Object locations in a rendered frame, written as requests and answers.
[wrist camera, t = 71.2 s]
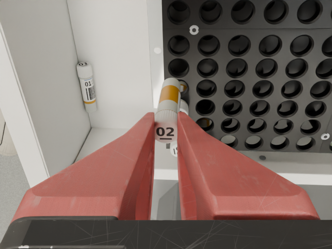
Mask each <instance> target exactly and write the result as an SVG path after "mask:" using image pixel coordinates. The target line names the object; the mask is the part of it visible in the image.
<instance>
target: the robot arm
mask: <svg viewBox="0 0 332 249"><path fill-rule="evenodd" d="M154 167H155V115H154V112H148V113H146V114H145V115H144V116H143V117H142V118H141V119H140V120H139V121H138V122H137V123H136V124H135V125H134V126H133V127H132V128H131V129H130V130H129V131H127V132H126V133H125V134H124V135H122V136H120V137H119V138H117V139H115V140H113V141H112V142H110V143H108V144H106V145H105V146H103V147H101V148H100V149H98V150H96V151H94V152H93V153H91V154H89V155H87V156H86V157H84V158H82V159H80V160H79V161H77V162H75V163H73V164H72V165H70V166H68V167H67V168H65V169H63V170H61V171H60V172H58V173H56V174H55V175H53V176H51V177H49V178H48V179H46V180H44V181H42V182H41V183H39V184H37V185H35V186H34V187H32V188H30V189H28V190H27V191H26V193H25V195H24V197H23V198H22V201H21V203H20V205H19V207H18V209H17V211H16V213H15V215H14V217H13V219H12V221H11V223H10V225H9V227H8V229H7V231H6V233H5V235H4V237H3V239H2V241H1V243H0V249H332V220H321V219H320V218H319V216H318V214H317V212H316V210H315V208H314V205H313V203H312V201H311V199H310V197H309V195H308V194H307V192H306V191H305V190H304V189H303V188H301V187H299V186H298V185H296V184H294V183H292V182H291V181H289V180H287V179H285V178H284V177H282V176H280V175H278V174H277V173H275V172H273V171H272V170H270V169H268V168H266V167H265V166H263V165H261V164H259V163H258V162H256V161H254V160H252V159H251V158H249V157H247V156H245V155H244V154H242V153H240V152H238V151H237V150H235V149H233V148H231V147H230V146H228V145H226V144H225V143H223V142H221V141H219V140H218V139H216V138H214V137H212V136H211V135H209V134H208V133H206V132H205V131H204V130H203V129H202V128H201V127H200V126H199V125H198V124H197V123H195V122H194V121H193V120H192V119H191V118H190V117H189V116H188V115H187V114H186V113H184V112H178V114H177V168H178V184H179V196H180V208H181V220H151V208H152V195H153V184H154Z"/></svg>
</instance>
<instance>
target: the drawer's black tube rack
mask: <svg viewBox="0 0 332 249"><path fill-rule="evenodd" d="M169 13H170V15H171V17H172V18H173V19H175V20H178V21H180V20H183V19H185V18H186V17H187V15H188V13H189V10H188V7H187V5H186V4H184V3H182V2H175V3H173V4H172V5H171V6H170V8H169ZM163 31H190V33H191V34H193V35H194V56H193V93H192V120H193V121H194V122H195V123H197V121H198V120H199V119H201V118H208V119H209V125H210V126H208V127H201V128H202V129H203V130H204V131H205V132H206V133H208V134H209V135H211V136H212V137H214V138H216V139H218V140H219V141H221V138H222V137H224V136H226V135H232V136H234V137H235V138H236V139H235V140H234V141H233V142H232V143H229V144H226V143H225V144H226V145H228V146H230V147H231V148H233V149H235V150H237V151H266V152H303V153H332V146H330V144H331V142H332V0H195V19H194V25H192V26H191V27H190V29H163ZM170 46H171V48H172V49H173V50H174V51H177V52H181V51H184V50H185V49H186V48H187V46H188V42H187V40H186V39H185V38H184V37H181V36H176V37H174V38H172V39H171V41H170ZM250 136H259V137H260V141H259V142H257V143H256V144H248V143H246V140H247V139H248V138H249V137H250ZM278 136H283V137H285V138H286V140H285V141H284V143H282V144H280V145H274V144H272V143H271V142H272V140H273V139H274V138H275V137H278ZM303 137H311V141H310V142H309V143H308V144H306V145H303V146H300V145H297V142H298V140H299V139H301V138H303Z"/></svg>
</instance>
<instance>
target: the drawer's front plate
mask: <svg viewBox="0 0 332 249"><path fill-rule="evenodd" d="M77 64H79V61H78V56H77V51H76V45H75V40H74V35H73V30H72V25H71V20H70V15H69V10H68V5H67V0H0V109H1V111H2V114H3V117H4V119H5V122H6V125H7V127H8V130H9V132H10V135H11V138H12V140H13V143H14V146H15V148H16V151H17V154H18V156H19V159H20V162H21V164H22V167H23V170H24V172H25V175H26V177H27V180H28V182H29V185H30V188H32V187H34V186H35V185H37V184H39V183H41V182H42V181H44V180H46V179H48V178H49V177H51V176H53V175H55V174H56V173H58V172H60V171H61V170H63V169H65V168H67V167H68V166H70V165H72V164H73V163H74V162H75V161H76V159H77V157H78V155H79V153H80V151H81V149H82V147H83V145H84V143H85V141H86V139H87V137H88V135H89V133H90V131H91V129H92V128H91V124H90V119H89V114H88V112H86V110H85V105H84V101H83V95H82V89H81V84H80V79H79V76H78V72H77Z"/></svg>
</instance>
